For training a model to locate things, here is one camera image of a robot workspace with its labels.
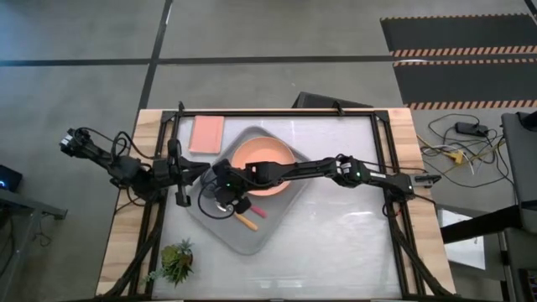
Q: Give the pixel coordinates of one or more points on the black power adapter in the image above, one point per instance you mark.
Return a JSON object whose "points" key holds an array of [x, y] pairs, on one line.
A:
{"points": [[470, 128]]}

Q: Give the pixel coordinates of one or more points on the black aluminium table frame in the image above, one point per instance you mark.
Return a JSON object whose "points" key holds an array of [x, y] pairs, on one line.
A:
{"points": [[272, 113]]}

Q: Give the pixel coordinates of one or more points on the white paper sheet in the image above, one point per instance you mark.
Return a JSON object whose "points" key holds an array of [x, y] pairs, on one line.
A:
{"points": [[463, 247]]}

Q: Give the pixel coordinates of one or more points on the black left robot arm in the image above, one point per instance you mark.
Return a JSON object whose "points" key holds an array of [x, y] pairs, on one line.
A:
{"points": [[121, 168]]}

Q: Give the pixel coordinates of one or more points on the small black frame clamp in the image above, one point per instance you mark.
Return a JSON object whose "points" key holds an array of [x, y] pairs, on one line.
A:
{"points": [[339, 109], [180, 107]]}

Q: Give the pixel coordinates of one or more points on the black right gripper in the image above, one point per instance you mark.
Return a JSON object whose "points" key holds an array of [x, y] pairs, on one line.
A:
{"points": [[230, 189]]}

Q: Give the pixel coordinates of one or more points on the grey plastic tray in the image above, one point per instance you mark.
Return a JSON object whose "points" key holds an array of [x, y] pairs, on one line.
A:
{"points": [[272, 205]]}

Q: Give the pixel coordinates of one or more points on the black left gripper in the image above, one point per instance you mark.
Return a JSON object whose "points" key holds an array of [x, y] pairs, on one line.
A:
{"points": [[178, 174]]}

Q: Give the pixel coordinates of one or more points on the black flat object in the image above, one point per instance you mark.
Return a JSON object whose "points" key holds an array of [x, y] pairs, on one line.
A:
{"points": [[327, 102]]}

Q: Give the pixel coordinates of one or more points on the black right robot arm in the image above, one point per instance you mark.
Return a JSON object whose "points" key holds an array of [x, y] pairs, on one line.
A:
{"points": [[314, 168]]}

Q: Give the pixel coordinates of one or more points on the black floor mat striped edge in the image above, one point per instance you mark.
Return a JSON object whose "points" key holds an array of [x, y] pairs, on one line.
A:
{"points": [[461, 33], [461, 84]]}

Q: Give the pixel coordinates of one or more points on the grey desk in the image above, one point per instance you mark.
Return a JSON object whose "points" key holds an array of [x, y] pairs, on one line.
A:
{"points": [[522, 168]]}

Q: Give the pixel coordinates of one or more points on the small green succulent plant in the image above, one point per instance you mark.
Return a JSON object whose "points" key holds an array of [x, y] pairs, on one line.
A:
{"points": [[176, 262]]}

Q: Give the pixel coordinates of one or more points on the grey metal bench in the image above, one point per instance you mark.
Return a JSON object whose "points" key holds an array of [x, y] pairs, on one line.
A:
{"points": [[25, 203]]}

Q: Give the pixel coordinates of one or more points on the black device with blue light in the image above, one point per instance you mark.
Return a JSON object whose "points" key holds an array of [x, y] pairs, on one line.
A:
{"points": [[9, 178]]}

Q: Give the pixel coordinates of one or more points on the salmon pink rectangular pad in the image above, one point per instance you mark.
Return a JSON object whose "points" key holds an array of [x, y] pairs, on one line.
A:
{"points": [[206, 134]]}

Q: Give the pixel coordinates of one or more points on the black desk beam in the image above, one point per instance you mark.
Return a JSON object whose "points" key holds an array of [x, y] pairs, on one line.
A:
{"points": [[478, 226]]}

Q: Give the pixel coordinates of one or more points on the orange round plate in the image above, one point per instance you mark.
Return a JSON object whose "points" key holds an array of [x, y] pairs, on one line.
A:
{"points": [[260, 151]]}

